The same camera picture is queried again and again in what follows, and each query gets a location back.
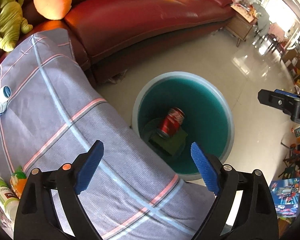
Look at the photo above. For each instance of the purple plaid tablecloth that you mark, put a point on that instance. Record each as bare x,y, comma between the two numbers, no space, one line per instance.
54,114

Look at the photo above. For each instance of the blue toy box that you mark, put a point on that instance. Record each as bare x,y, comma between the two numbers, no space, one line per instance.
285,194

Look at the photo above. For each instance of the red soda can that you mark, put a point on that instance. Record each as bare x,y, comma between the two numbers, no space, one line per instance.
171,123

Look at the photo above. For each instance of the red leather sofa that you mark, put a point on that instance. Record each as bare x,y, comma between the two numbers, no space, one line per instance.
105,37

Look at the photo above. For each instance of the wooden side table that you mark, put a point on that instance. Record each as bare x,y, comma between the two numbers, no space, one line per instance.
241,24

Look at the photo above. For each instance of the green food carton box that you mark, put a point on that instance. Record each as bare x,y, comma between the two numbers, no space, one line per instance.
170,146

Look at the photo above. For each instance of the green dinosaur plush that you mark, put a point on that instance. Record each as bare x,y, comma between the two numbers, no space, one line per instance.
12,24

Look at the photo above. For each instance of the teal round trash bin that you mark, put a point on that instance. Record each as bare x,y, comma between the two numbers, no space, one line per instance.
208,118

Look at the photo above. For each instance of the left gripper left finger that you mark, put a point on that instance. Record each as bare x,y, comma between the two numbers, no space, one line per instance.
36,214

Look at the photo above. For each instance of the white bottle green label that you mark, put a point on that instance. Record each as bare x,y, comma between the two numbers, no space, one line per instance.
9,202

